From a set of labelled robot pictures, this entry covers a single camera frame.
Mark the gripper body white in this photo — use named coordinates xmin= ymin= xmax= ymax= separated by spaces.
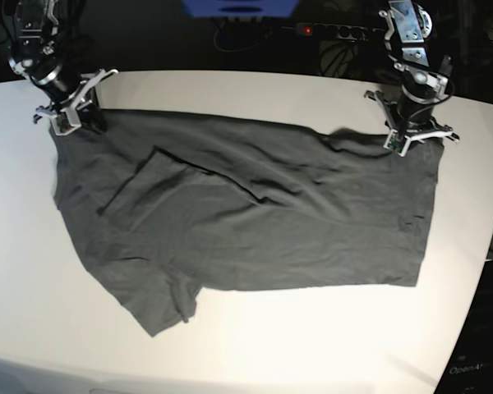
xmin=30 ymin=61 xmax=118 ymax=135
xmin=364 ymin=81 xmax=460 ymax=157

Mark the grey T-shirt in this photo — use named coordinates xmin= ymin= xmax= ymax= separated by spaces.
xmin=53 ymin=110 xmax=444 ymax=336

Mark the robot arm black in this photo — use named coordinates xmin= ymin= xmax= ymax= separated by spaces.
xmin=8 ymin=1 xmax=118 ymax=136
xmin=365 ymin=1 xmax=459 ymax=157

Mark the black power strip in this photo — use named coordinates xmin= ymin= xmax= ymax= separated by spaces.
xmin=295 ymin=22 xmax=385 ymax=41

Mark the blue box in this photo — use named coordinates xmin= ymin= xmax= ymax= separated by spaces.
xmin=182 ymin=0 xmax=299 ymax=18

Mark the black OpenArm base box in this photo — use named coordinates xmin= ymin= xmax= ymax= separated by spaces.
xmin=435 ymin=260 xmax=493 ymax=394

